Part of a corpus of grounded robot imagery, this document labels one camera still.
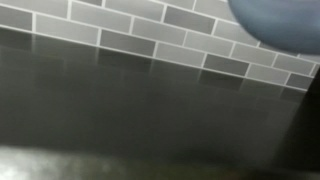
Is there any black white toy kitchen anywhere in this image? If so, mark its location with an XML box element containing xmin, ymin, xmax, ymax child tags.
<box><xmin>0</xmin><ymin>0</ymin><xmax>320</xmax><ymax>180</ymax></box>

